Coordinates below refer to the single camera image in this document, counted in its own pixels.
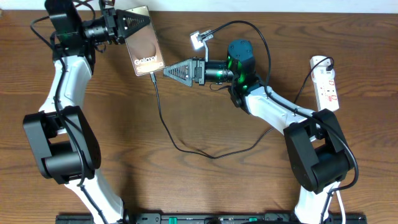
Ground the black charger cable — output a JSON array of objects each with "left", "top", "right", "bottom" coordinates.
[{"left": 149, "top": 57, "right": 335, "bottom": 160}]

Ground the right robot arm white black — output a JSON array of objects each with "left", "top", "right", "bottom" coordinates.
[{"left": 163, "top": 39, "right": 358, "bottom": 223}]

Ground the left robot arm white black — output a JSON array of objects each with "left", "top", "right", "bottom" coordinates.
[{"left": 23, "top": 0, "right": 150, "bottom": 223}]

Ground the black plug in strip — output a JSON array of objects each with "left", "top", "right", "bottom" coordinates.
[{"left": 326, "top": 63, "right": 334, "bottom": 72}]

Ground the white power strip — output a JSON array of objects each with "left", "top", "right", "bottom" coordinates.
[{"left": 310, "top": 55, "right": 340, "bottom": 112}]

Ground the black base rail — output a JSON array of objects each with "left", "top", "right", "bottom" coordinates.
[{"left": 55, "top": 212, "right": 368, "bottom": 224}]

